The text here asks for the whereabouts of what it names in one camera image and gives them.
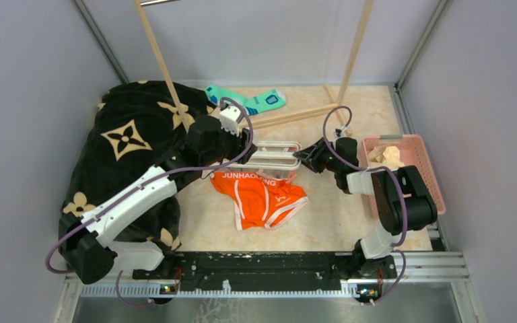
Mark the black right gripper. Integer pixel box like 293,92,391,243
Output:
293,137,341,174

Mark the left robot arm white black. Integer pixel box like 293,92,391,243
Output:
53,111,256,285

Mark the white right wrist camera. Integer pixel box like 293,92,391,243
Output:
334,129,347,139

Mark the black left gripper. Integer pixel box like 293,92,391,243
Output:
201,120,257,168

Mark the black floral blanket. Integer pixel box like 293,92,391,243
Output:
59,80,217,268

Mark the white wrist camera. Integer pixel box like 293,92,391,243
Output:
218,106,244,136
334,129,347,139

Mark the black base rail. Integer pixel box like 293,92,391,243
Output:
132,252,398,301

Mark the white plastic clip hanger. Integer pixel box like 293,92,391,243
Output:
223,141,302,172

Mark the orange underwear white trim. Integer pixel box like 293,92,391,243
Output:
211,171,310,231

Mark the pink perforated plastic basket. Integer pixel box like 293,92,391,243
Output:
358,135,446,215

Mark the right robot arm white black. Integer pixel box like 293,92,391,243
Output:
293,137,438,279

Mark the green patterned sock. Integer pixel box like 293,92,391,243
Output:
204,85,287,116

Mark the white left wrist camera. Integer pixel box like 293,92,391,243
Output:
218,106,244,136

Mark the beige cloth in basket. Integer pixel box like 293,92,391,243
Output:
367,145,405,170

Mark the wooden drying rack frame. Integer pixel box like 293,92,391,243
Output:
133,1,374,129

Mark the salmon pink clothes peg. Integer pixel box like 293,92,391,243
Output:
286,174,298,184

